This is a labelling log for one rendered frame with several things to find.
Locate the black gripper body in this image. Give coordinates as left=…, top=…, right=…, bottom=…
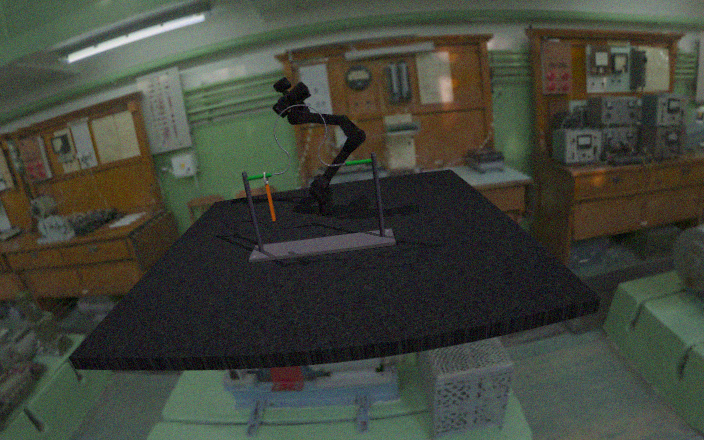
left=273, top=77, right=310, bottom=112

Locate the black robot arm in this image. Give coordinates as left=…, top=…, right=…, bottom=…
left=273, top=82, right=366, bottom=216

